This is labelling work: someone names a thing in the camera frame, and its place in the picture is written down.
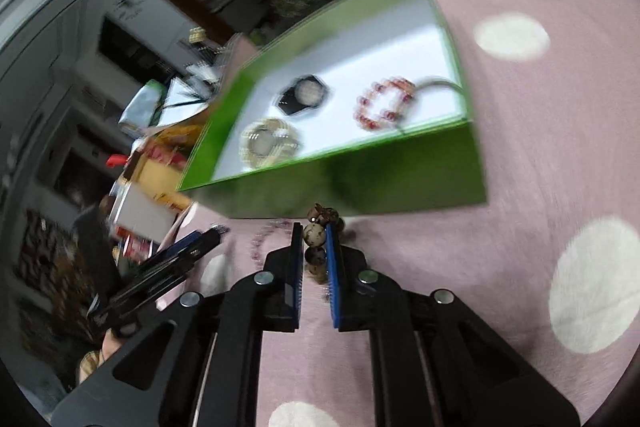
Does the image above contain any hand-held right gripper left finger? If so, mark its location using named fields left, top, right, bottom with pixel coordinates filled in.
left=50, top=222, right=305, bottom=427

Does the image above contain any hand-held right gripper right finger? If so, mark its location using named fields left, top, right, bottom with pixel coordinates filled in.
left=326, top=224, right=581, bottom=427

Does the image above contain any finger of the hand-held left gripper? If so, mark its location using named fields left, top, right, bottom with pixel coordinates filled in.
left=149, top=227, right=223, bottom=267
left=117, top=233, right=231, bottom=308

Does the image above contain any pale purple bead bracelet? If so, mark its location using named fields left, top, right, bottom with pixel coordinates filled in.
left=249, top=219, right=297, bottom=264

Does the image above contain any brown bead bracelet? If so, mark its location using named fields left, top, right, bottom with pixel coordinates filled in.
left=304, top=203, right=347, bottom=286

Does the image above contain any green cardboard box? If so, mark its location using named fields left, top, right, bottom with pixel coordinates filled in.
left=177, top=0, right=489, bottom=221

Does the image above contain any white wristwatch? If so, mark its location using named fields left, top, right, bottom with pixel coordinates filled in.
left=239, top=117, right=304, bottom=171

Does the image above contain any black wristwatch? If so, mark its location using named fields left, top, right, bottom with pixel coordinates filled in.
left=276, top=74, right=332, bottom=118

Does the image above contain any red bead bracelet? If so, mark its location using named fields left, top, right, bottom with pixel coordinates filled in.
left=354, top=76, right=418, bottom=134

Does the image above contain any metal bangle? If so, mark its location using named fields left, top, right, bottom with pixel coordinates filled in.
left=399, top=76, right=467, bottom=134

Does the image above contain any person's left hand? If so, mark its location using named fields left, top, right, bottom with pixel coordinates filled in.
left=101, top=331, right=125, bottom=360

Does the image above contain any green and white bag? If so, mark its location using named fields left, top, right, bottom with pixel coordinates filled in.
left=118, top=79, right=167, bottom=138

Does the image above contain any pink polka dot tablecloth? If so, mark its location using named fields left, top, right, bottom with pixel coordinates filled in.
left=150, top=0, right=640, bottom=427

